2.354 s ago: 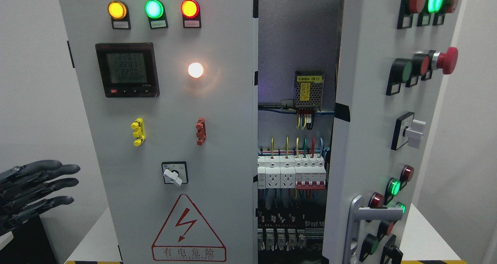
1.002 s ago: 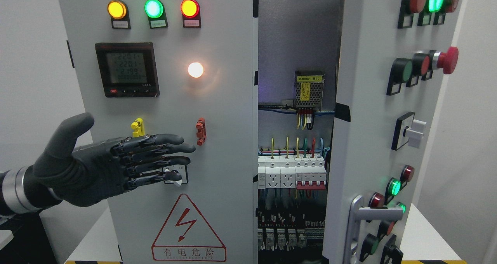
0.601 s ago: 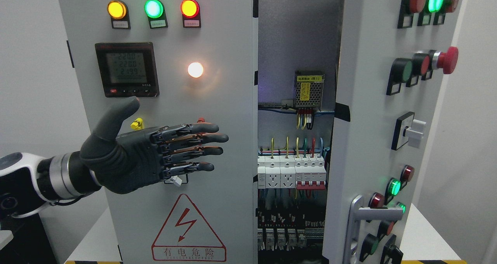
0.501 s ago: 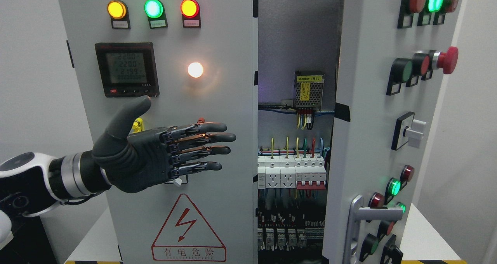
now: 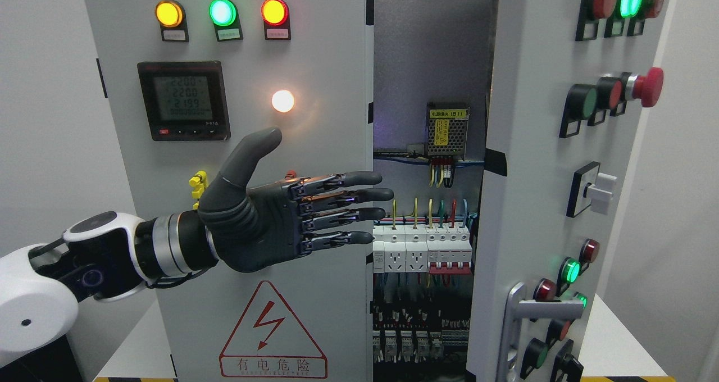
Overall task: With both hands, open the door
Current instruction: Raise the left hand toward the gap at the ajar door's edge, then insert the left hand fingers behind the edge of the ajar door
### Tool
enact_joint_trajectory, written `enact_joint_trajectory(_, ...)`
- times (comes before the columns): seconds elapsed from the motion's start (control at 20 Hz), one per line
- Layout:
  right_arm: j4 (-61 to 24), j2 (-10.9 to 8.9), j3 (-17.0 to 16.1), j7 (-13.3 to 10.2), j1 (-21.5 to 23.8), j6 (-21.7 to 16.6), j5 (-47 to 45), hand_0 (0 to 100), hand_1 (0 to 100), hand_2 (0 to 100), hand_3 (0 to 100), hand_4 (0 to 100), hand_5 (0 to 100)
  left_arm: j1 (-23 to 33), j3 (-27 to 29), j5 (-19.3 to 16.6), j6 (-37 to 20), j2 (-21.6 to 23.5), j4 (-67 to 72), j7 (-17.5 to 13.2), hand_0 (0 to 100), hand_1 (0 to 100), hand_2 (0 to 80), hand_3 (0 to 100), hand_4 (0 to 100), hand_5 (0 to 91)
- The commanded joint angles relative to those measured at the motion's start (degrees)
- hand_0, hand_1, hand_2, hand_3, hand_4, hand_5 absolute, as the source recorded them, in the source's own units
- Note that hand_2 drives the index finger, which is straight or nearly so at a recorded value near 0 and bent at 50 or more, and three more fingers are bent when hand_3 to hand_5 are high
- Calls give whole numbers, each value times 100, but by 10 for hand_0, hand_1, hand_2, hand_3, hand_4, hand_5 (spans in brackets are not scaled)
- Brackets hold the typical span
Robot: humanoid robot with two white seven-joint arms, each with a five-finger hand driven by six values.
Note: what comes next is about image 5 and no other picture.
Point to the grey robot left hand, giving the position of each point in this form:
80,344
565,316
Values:
253,228

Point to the grey cabinet door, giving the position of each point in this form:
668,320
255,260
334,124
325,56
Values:
555,105
324,65

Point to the red electric hazard warning sticker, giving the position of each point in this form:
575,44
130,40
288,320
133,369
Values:
270,342

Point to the white glowing indicator lamp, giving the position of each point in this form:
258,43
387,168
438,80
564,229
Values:
283,101

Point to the black digital power meter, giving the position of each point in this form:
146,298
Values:
185,100

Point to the lower relay terminal row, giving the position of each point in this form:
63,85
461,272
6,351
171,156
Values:
417,332

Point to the green indicator light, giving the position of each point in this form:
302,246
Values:
225,19

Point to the red indicator light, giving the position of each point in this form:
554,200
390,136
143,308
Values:
276,20

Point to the metal mesh power supply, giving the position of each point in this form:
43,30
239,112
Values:
447,125

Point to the yellow indicator light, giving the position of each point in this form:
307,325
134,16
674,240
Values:
172,20

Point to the red emergency stop button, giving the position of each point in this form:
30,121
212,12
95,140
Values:
647,88

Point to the red handle four-pole breaker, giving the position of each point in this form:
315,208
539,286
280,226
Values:
449,251

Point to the silver door handle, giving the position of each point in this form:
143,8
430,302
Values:
517,309

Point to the white knob switch right door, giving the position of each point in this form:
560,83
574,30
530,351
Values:
590,189

